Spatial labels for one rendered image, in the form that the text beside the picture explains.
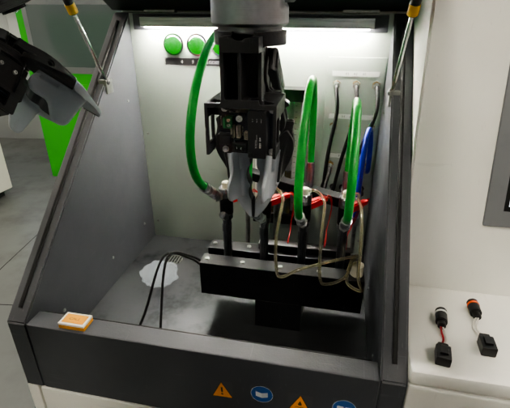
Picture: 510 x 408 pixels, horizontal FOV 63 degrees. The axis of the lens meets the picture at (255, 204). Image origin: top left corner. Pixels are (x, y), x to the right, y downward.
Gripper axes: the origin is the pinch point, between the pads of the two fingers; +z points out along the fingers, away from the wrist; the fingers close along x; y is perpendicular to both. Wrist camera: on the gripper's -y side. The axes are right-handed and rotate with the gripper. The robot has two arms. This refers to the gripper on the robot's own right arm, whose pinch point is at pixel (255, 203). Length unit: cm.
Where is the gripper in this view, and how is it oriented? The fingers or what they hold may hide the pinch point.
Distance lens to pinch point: 51.0
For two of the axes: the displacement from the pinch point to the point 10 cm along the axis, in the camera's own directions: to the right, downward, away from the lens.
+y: -2.0, 4.3, -8.8
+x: 9.8, 0.9, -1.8
